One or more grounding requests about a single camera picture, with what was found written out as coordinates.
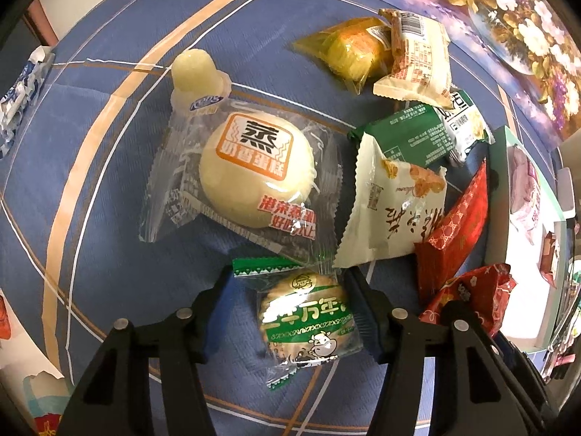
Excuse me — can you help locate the red brown snack packet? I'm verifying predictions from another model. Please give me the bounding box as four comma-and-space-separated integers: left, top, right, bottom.
539, 231, 556, 288

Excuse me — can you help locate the green round biscuit packet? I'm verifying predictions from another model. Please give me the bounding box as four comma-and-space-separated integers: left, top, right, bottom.
232, 256, 362, 390

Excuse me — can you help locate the purple pink snack packet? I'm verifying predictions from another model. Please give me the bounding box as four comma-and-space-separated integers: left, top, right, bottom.
507, 146, 541, 244

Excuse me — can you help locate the red flower snack packet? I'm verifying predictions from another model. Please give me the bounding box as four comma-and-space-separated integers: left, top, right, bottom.
419, 263, 517, 338

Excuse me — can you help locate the blue striped tablecloth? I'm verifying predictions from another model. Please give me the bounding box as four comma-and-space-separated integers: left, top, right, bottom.
0, 0, 560, 436

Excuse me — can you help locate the red patterned snack packet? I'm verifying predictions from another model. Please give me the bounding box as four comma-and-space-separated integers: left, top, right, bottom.
415, 161, 488, 304

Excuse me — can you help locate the white teal storage box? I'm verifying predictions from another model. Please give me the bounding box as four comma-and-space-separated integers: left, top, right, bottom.
484, 127, 567, 352

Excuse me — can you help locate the white orange snack packet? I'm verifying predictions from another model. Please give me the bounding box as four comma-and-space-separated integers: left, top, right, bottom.
333, 134, 447, 269

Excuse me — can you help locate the white device on table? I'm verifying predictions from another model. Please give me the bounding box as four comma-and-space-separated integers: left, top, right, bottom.
556, 167, 576, 219

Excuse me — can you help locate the clear steamed cake packet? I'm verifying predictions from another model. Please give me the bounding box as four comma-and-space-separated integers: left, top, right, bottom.
140, 98, 343, 270

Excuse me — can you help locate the white green small packet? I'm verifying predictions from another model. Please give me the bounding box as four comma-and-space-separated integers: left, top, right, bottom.
439, 90, 495, 165

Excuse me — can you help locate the dark green snack packet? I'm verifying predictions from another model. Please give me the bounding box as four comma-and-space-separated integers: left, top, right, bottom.
348, 104, 454, 167

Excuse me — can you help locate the blue white snack packet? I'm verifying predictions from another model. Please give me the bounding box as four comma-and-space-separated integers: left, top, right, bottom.
1, 45, 54, 158

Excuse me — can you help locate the beige barcode snack packet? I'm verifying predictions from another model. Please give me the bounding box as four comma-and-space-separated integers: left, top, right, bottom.
373, 9, 452, 109

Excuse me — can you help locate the yellow jelly cup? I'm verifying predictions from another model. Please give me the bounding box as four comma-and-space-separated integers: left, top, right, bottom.
170, 48, 231, 115

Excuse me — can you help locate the yellow orange snack packet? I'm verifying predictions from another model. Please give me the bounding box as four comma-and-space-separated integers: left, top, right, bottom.
292, 17, 393, 94

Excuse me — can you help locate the floral canvas painting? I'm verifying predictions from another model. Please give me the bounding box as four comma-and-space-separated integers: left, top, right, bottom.
381, 0, 580, 141

